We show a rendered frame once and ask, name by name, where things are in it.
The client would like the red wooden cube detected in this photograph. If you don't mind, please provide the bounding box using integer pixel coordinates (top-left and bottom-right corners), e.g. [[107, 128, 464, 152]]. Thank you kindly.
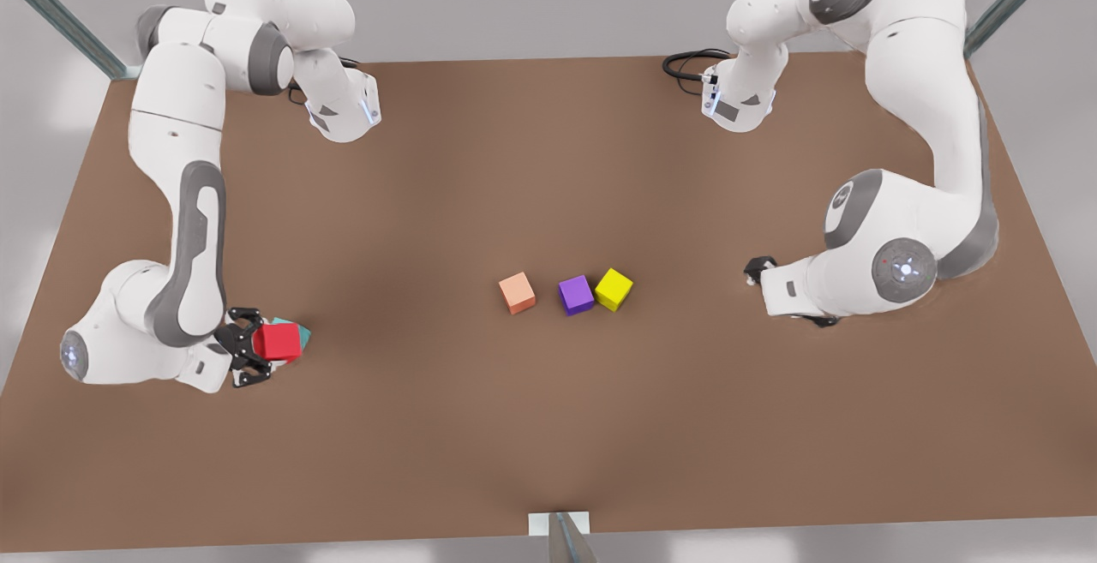
[[253, 322, 304, 363]]

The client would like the teal wooden cube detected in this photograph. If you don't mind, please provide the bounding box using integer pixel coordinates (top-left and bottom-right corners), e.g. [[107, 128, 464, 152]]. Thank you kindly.
[[269, 317, 313, 351]]

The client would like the yellow wooden cube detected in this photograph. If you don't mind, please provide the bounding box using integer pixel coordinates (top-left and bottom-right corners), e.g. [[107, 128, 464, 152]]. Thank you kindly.
[[595, 267, 635, 313]]

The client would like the purple wooden cube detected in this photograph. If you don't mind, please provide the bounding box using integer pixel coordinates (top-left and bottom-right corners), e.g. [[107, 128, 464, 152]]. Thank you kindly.
[[558, 275, 596, 317]]

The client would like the orange wooden cube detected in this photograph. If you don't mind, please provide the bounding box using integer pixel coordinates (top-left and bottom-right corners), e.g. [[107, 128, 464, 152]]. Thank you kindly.
[[499, 272, 537, 316]]

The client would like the black cable loop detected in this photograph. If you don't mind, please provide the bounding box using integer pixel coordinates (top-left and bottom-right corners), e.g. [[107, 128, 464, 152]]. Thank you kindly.
[[287, 56, 364, 106], [662, 49, 734, 98]]

